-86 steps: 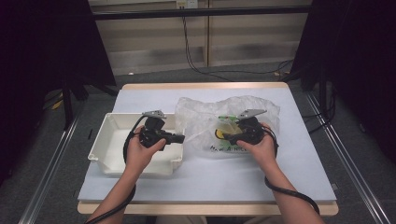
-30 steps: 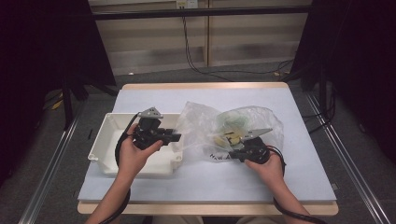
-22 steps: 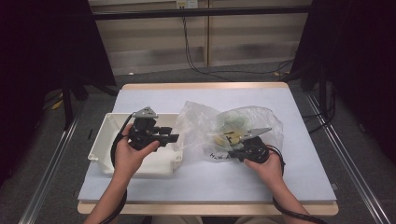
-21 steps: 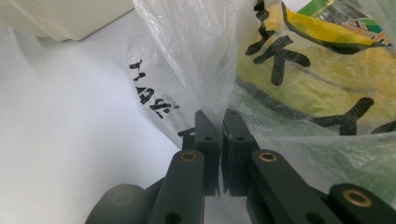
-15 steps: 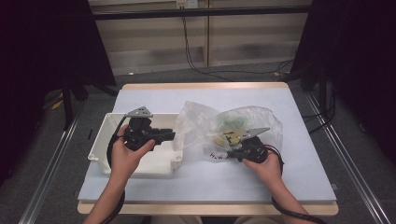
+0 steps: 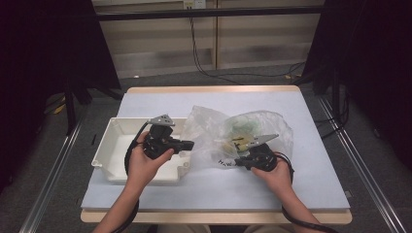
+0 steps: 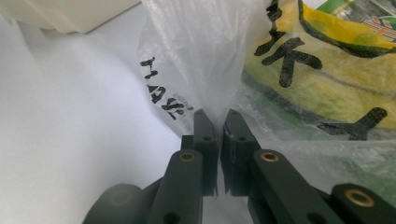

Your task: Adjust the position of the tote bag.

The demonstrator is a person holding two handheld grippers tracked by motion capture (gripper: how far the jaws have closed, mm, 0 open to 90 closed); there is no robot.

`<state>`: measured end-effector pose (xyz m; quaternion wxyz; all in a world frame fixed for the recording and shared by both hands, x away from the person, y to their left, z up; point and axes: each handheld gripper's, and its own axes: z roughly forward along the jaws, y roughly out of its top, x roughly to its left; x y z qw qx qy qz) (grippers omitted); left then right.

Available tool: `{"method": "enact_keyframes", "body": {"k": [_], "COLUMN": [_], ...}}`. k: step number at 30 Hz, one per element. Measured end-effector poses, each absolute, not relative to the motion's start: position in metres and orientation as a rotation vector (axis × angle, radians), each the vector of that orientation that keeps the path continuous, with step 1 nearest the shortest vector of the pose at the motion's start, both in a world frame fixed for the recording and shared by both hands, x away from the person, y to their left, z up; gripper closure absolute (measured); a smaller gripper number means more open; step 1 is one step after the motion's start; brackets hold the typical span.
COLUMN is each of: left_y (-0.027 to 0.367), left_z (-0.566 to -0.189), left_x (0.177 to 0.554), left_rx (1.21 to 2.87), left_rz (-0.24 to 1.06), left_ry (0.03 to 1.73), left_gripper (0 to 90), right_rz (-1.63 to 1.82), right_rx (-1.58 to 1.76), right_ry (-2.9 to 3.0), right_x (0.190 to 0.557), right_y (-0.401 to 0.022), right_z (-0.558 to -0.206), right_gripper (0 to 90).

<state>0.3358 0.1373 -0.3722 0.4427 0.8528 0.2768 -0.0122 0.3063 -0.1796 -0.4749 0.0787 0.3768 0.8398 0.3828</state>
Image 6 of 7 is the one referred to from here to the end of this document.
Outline green snack packet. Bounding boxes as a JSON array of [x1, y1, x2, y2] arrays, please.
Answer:
[[224, 116, 264, 138]]

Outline white plastic tray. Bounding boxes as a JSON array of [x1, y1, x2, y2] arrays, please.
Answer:
[[90, 116, 196, 186]]

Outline clear plastic bag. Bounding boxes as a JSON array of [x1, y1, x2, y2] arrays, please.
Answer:
[[180, 105, 295, 172]]

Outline person's right hand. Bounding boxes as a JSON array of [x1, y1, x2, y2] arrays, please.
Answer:
[[251, 157, 294, 199]]

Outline black metal stand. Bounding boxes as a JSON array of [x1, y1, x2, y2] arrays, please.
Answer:
[[298, 61, 345, 125], [62, 76, 124, 136]]

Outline beige packet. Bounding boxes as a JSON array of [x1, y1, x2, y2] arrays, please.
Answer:
[[223, 133, 258, 155]]

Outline wooden table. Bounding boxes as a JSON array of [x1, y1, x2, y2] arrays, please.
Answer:
[[80, 84, 354, 226]]

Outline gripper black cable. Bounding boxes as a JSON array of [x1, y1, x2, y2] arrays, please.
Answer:
[[274, 150, 339, 233], [110, 120, 154, 233]]

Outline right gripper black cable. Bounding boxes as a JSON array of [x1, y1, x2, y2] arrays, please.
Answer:
[[274, 150, 339, 233]]

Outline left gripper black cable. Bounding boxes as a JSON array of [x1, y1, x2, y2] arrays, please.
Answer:
[[110, 120, 154, 233]]

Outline light blue table mat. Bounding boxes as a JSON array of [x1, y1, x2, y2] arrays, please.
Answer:
[[81, 91, 352, 213]]

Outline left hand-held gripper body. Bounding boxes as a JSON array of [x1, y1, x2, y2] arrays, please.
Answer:
[[142, 114, 183, 160]]

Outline person's left hand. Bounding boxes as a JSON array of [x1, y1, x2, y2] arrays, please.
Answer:
[[125, 131, 176, 192]]

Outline metal floor rail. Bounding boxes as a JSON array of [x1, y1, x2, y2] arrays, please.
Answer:
[[316, 95, 408, 233], [18, 119, 86, 233]]

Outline black wall cable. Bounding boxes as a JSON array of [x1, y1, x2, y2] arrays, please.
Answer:
[[189, 17, 307, 85]]

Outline black floor cables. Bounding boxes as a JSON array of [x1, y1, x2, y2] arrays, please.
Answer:
[[313, 90, 352, 141]]

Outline dark curtain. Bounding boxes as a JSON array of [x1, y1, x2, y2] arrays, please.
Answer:
[[0, 0, 121, 195], [302, 0, 412, 171]]

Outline white wall socket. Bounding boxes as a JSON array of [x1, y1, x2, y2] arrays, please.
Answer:
[[183, 0, 207, 10]]

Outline black horizontal bar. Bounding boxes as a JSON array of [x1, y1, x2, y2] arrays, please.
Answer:
[[96, 5, 326, 22]]

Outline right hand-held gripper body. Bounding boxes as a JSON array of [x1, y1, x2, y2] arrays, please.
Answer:
[[242, 133, 280, 173]]

